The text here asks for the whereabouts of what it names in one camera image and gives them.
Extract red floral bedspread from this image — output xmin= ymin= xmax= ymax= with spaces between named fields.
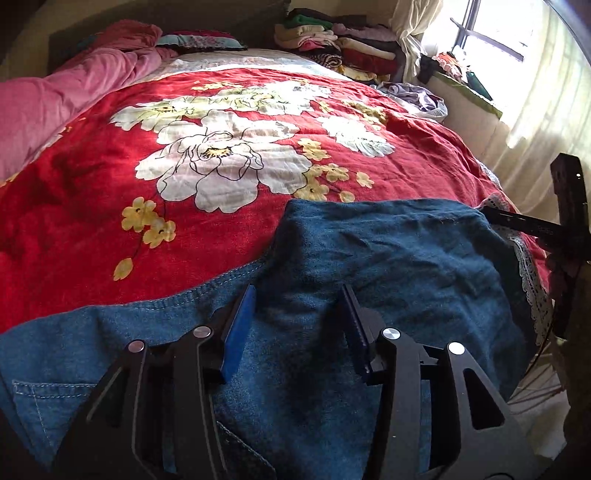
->
xmin=1 ymin=50 xmax=514 ymax=330

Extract white bag of clothes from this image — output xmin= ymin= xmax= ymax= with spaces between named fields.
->
xmin=376 ymin=82 xmax=449 ymax=123

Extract clutter on window sill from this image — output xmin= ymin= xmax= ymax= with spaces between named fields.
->
xmin=417 ymin=52 xmax=503 ymax=119

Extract floral pillow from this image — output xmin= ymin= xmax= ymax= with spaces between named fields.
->
xmin=156 ymin=30 xmax=247 ymax=52

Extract stack of folded clothes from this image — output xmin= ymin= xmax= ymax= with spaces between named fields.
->
xmin=273 ymin=8 xmax=406 ymax=84

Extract cream curtain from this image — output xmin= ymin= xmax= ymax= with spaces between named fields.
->
xmin=389 ymin=1 xmax=590 ymax=220

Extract dark grey headboard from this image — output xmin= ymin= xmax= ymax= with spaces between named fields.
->
xmin=47 ymin=0 xmax=290 ymax=72

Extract window with dark frame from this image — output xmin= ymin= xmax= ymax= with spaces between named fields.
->
xmin=449 ymin=0 xmax=547 ymax=63

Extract blue denim lace-trimmed pants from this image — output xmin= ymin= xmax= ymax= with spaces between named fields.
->
xmin=1 ymin=199 xmax=543 ymax=479

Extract pink crumpled duvet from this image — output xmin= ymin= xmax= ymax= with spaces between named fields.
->
xmin=1 ymin=20 xmax=177 ymax=180

